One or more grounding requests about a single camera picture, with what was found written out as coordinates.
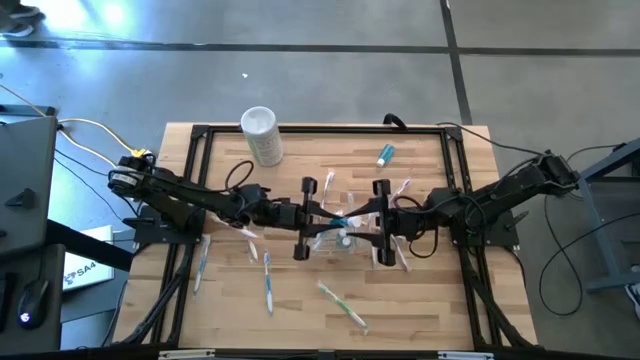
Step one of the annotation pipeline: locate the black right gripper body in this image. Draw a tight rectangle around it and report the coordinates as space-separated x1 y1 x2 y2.
373 178 427 268

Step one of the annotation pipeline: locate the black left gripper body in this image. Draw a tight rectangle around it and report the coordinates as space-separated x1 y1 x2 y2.
272 177 318 262

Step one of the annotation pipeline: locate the clear acrylic organizer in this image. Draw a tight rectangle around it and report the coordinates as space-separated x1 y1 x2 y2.
309 214 377 257

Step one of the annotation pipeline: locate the light purple toothbrush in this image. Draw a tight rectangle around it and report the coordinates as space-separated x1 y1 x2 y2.
391 177 413 207

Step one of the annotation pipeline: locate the white wipes canister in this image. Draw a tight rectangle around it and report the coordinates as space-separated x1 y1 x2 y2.
240 105 285 168

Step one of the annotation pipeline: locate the black desk support bar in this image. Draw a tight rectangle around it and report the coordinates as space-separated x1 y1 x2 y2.
44 218 136 274

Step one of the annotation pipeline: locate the white printed box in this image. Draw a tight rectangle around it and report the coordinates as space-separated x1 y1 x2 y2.
62 223 117 293

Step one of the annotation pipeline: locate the person's shoe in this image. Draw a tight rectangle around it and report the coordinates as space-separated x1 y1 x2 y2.
0 0 47 39
623 280 640 321

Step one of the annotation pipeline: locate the grey desk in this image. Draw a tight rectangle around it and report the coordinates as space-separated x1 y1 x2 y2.
0 103 60 357

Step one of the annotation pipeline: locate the black computer mouse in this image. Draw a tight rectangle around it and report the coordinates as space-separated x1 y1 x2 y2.
16 278 51 331

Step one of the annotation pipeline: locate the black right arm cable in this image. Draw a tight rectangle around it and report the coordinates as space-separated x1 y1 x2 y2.
394 194 440 260

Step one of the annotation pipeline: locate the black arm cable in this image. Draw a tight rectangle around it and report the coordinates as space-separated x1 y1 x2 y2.
224 159 255 192
394 194 440 260

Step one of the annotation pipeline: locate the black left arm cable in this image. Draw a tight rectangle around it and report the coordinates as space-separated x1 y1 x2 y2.
224 159 255 192

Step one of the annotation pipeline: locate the black aluminium table frame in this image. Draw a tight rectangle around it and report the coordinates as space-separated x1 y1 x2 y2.
113 123 539 351

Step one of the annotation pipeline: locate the thin black cable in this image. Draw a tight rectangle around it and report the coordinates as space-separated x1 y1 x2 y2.
437 121 546 157

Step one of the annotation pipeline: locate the white bracket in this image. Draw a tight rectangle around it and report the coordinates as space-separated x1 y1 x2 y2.
436 350 496 360
157 348 217 360

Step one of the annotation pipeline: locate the black floor cable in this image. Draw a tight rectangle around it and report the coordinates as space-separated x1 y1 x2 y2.
537 212 640 318

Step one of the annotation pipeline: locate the blue steel frame table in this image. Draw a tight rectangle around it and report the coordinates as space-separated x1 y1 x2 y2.
552 137 640 294

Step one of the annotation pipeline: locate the yellow cable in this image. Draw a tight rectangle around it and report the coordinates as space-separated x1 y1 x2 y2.
0 82 154 157

